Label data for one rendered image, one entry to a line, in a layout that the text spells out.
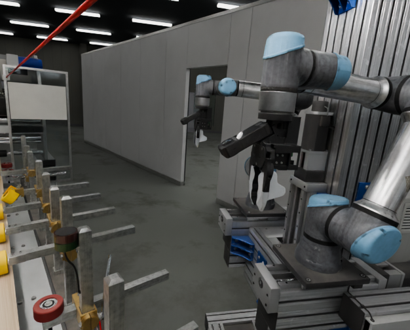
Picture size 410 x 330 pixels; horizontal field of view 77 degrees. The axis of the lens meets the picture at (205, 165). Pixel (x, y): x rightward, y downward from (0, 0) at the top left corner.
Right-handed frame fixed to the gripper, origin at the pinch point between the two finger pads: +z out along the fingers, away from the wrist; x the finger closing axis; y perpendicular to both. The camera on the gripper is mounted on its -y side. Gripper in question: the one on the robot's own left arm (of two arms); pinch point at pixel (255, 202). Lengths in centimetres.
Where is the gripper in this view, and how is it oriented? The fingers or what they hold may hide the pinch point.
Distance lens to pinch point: 60.8
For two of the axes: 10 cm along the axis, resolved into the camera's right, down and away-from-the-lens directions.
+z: -0.7, 9.7, 2.2
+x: -1.9, -2.3, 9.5
